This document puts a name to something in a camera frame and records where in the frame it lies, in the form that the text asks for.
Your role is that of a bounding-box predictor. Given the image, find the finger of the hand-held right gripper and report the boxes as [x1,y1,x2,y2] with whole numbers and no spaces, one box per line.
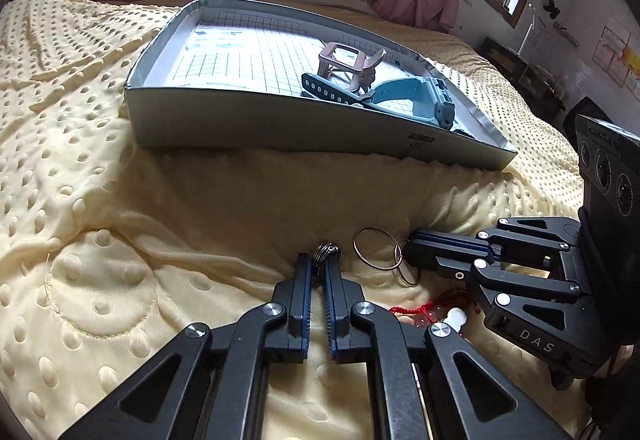
[409,217,583,256]
[404,240,607,377]

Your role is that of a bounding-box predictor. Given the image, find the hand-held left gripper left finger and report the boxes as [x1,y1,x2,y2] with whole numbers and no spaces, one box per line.
[57,253,316,440]

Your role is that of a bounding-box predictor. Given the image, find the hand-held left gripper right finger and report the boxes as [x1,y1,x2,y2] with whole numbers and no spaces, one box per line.
[322,263,573,440]

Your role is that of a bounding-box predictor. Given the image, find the small metal ring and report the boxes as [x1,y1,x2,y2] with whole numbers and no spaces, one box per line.
[313,240,342,266]

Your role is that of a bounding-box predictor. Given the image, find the linked metal key rings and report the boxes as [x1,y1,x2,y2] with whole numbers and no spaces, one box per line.
[352,226,421,287]

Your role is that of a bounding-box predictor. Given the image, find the blue watch strap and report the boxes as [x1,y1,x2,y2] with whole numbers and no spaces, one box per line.
[301,73,458,131]

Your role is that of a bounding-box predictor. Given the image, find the grey shallow cardboard box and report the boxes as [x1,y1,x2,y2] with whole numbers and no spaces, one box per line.
[124,0,518,171]

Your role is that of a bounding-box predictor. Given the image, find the white desk lamp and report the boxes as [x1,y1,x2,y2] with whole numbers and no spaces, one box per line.
[520,5,538,56]

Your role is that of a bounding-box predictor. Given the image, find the dark wooden desk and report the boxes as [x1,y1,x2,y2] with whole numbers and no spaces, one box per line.
[480,36,566,121]

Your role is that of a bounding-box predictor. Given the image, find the yellow dotted blanket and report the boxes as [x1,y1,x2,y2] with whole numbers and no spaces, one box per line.
[0,0,601,440]

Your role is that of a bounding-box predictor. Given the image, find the red cord charm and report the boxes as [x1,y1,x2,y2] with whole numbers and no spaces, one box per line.
[390,287,483,336]

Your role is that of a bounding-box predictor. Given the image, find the wall paper sheets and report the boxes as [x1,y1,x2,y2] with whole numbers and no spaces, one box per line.
[592,15,640,88]

